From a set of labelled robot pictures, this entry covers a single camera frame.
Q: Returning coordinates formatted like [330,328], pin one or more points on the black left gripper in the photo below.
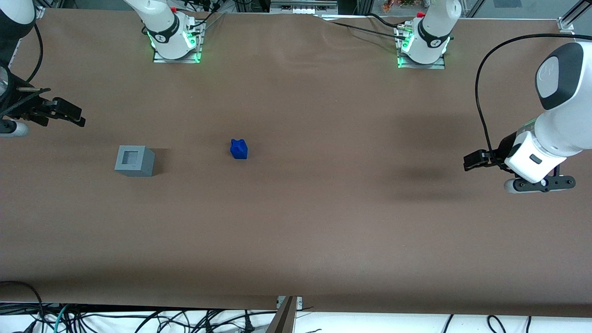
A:
[502,150]

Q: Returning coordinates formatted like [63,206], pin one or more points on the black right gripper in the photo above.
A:
[28,108]

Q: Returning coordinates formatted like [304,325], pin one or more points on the blue plastic part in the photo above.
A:
[239,150]

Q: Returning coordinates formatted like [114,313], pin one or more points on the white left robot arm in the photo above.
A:
[562,134]

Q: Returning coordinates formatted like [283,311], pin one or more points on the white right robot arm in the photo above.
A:
[162,27]

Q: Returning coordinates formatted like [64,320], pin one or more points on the gray square base block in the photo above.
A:
[138,169]

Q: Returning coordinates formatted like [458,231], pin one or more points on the orange small object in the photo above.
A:
[391,5]

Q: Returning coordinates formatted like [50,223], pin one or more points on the brown table cover sheet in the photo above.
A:
[296,208]

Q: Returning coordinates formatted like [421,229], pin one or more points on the white power strip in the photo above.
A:
[300,8]

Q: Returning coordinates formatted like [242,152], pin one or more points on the black left wrist camera bracket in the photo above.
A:
[555,183]

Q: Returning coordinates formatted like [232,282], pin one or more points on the aluminium corner bracket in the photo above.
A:
[565,24]
[39,14]

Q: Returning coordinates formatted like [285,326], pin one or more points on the aluminium frame profile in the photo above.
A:
[580,9]

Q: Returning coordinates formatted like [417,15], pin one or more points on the small metal post bracket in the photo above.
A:
[299,303]

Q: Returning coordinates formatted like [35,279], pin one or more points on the aluminium frame post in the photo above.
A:
[284,319]

